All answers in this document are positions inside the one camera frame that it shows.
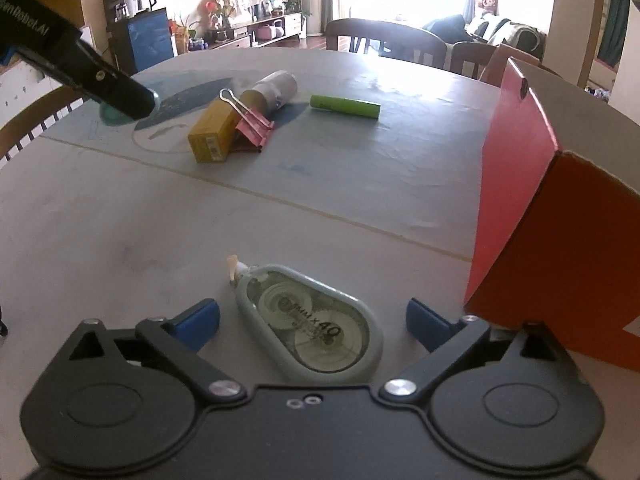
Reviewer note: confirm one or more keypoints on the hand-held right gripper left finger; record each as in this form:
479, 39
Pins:
197, 320

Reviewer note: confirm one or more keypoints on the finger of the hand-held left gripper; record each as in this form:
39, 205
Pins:
120, 95

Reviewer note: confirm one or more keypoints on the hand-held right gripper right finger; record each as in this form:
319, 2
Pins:
425, 325

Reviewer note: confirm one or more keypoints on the pale green correction tape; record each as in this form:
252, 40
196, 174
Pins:
310, 325

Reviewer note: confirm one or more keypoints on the red cardboard box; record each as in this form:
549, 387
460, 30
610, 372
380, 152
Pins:
520, 240

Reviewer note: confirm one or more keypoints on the black cabinet with blue front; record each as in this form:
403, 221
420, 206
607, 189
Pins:
150, 40

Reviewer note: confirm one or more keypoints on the dark wooden chair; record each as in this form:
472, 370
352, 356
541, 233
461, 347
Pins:
467, 57
385, 30
35, 115

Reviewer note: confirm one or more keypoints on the small yellow box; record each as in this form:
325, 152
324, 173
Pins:
212, 135

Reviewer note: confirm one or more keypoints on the red flowering plant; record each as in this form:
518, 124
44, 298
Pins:
215, 12

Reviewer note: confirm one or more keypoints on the pink binder clip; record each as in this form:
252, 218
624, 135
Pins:
252, 127

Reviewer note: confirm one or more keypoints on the cylindrical bottle with silver base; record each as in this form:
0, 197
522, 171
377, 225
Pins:
272, 90

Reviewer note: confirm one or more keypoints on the low wooden sideboard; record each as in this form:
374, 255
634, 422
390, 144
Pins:
260, 20

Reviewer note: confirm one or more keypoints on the green tube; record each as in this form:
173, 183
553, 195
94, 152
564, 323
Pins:
345, 106

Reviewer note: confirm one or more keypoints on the beige sofa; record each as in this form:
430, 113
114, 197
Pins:
505, 30

